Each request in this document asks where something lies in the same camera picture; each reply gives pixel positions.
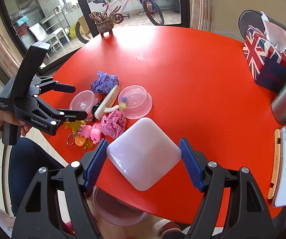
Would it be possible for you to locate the yellow rubber toy keychain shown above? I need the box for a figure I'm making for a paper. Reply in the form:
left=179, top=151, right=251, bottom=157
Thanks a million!
left=64, top=120, right=86, bottom=134

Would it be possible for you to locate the clear round lid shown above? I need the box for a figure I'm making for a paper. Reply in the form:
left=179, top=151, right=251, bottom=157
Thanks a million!
left=69, top=90, right=98, bottom=117

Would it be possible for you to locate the orange turtle keychain charm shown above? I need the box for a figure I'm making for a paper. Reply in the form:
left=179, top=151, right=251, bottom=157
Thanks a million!
left=74, top=135, right=93, bottom=150

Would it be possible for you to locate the pink pig toy keychain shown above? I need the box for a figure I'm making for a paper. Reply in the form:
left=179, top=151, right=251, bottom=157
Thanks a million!
left=77, top=123, right=103, bottom=145

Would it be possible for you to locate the black retractable keychain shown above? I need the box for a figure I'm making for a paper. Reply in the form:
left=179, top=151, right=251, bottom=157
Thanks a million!
left=86, top=99, right=103, bottom=122

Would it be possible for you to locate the white hook with black keychain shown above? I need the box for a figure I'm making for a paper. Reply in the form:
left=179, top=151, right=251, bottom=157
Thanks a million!
left=94, top=85, right=120, bottom=120

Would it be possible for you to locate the pink paper ball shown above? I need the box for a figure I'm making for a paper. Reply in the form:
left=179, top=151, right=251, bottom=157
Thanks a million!
left=100, top=110, right=127, bottom=139

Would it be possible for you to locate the purple paper ball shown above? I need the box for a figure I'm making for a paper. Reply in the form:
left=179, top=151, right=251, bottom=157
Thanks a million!
left=91, top=71, right=119, bottom=94

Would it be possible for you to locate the white square plastic lid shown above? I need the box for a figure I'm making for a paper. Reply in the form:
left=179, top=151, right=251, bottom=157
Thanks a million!
left=106, top=117, right=181, bottom=191

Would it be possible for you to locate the clear round plastic cup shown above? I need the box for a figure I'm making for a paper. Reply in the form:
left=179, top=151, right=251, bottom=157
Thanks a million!
left=118, top=85, right=153, bottom=120

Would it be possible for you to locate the pink trash bin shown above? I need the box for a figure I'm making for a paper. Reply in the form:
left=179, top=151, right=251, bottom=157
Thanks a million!
left=93, top=187, right=147, bottom=226

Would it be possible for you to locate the person's left hand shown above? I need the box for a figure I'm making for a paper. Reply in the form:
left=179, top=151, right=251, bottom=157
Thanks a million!
left=0, top=110, right=31, bottom=136

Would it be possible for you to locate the white plastic chair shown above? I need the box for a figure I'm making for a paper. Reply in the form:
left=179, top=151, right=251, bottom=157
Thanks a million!
left=29, top=23, right=70, bottom=53

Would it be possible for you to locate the red table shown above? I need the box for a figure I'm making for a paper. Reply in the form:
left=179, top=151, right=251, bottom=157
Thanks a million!
left=41, top=25, right=285, bottom=224

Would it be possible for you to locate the person's black shoe right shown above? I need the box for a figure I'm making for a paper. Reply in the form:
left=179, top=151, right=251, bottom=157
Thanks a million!
left=152, top=218, right=186, bottom=239

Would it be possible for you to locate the potted succulent plant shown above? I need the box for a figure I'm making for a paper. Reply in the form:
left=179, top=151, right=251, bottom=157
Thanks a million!
left=89, top=4, right=123, bottom=36

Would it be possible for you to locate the wooden phone stand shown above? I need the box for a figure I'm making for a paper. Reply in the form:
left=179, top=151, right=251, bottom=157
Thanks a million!
left=267, top=129, right=281, bottom=200

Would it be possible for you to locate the white pink bicycle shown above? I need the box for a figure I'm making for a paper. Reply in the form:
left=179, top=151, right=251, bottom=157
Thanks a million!
left=75, top=0, right=165, bottom=44

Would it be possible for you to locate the union jack tissue box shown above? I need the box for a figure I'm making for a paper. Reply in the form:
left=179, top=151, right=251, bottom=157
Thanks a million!
left=238, top=10, right=286, bottom=93

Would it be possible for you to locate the beige curtain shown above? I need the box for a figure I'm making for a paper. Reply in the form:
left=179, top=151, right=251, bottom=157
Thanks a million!
left=189, top=0, right=214, bottom=32

